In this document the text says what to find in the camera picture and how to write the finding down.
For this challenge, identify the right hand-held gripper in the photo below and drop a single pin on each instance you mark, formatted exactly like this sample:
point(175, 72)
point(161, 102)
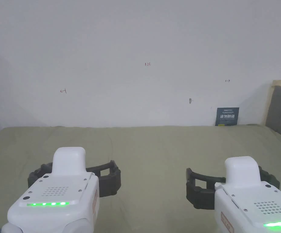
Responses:
point(254, 203)

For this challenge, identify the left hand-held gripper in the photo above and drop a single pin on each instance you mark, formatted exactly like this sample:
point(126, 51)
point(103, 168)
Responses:
point(57, 194)

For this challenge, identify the dark blue card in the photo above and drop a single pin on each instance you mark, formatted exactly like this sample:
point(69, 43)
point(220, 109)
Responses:
point(226, 117)

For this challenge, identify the bed with pale green sheet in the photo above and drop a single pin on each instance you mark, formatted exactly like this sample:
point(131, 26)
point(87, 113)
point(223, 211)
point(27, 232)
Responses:
point(150, 155)

